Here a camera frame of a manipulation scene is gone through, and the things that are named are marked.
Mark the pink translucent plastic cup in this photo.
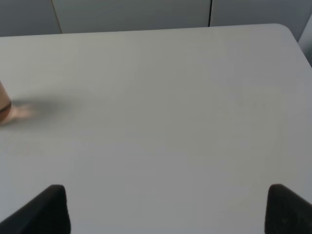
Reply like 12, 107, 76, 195
0, 83, 12, 124

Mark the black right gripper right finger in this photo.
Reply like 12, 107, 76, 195
264, 184, 312, 234

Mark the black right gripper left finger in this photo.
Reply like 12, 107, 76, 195
0, 185, 71, 234

